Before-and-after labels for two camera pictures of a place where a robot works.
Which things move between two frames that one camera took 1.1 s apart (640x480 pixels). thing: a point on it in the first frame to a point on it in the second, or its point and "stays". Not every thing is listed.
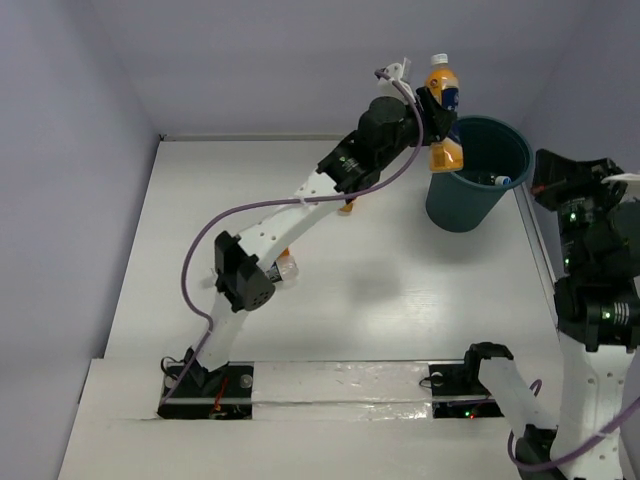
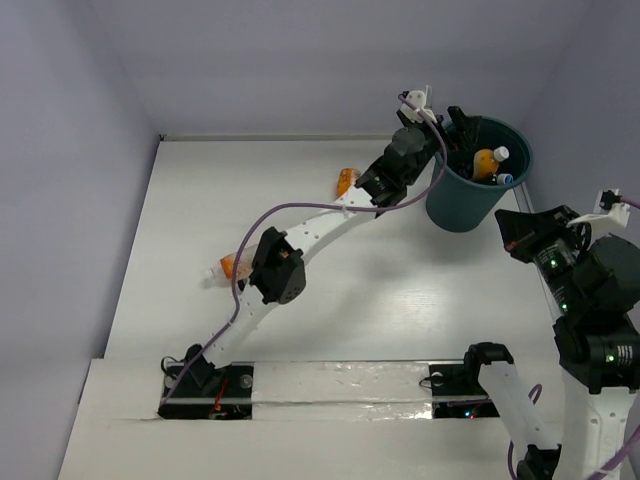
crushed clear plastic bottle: [499, 180] stays
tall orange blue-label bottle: [447, 154] to [486, 161]
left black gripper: [433, 111] to [447, 132]
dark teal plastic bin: [498, 154] stays
